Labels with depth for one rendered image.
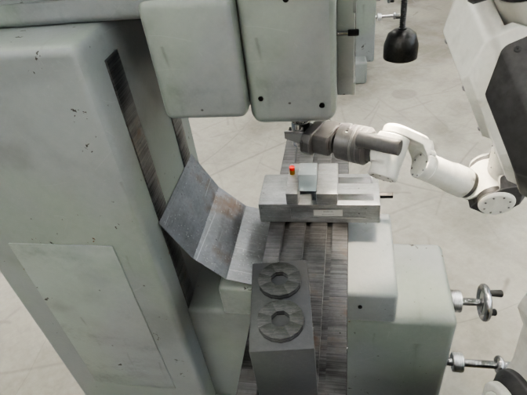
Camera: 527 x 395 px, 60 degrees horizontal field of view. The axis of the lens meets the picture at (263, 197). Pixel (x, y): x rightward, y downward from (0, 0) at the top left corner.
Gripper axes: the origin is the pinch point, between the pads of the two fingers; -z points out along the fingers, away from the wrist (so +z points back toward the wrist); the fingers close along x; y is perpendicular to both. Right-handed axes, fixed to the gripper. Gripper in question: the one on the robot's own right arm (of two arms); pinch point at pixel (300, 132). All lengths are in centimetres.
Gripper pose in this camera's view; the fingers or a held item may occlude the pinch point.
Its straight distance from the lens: 115.6
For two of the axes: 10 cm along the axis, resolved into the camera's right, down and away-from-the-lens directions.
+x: -5.5, 5.7, -6.1
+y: 1.2, 7.8, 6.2
